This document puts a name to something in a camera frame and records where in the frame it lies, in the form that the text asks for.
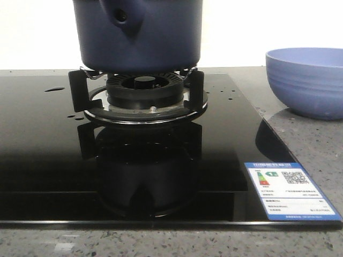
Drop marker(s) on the dark blue cooking pot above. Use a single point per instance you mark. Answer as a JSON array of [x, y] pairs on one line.
[[139, 36]]

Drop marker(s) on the light blue ceramic bowl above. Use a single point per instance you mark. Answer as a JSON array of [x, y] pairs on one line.
[[308, 80]]

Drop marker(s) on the black metal pot support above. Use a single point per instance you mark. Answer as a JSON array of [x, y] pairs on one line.
[[96, 107]]

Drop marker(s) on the black gas burner head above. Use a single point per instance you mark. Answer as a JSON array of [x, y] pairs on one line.
[[143, 91]]

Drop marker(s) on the black glass gas cooktop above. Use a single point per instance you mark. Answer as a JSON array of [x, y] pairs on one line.
[[60, 170]]

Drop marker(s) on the blue energy label sticker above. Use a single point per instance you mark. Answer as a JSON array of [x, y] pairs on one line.
[[288, 194]]

